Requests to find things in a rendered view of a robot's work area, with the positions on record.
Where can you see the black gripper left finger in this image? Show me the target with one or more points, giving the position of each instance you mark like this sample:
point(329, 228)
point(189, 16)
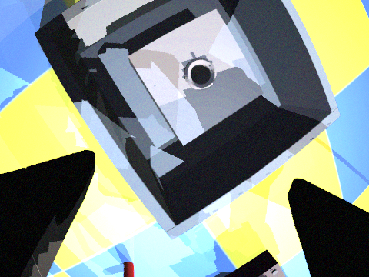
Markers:
point(38, 203)

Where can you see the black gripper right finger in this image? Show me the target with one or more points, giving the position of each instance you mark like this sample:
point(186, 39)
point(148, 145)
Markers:
point(334, 233)

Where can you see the white square plate with hole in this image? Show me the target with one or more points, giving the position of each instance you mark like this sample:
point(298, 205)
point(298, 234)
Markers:
point(225, 81)

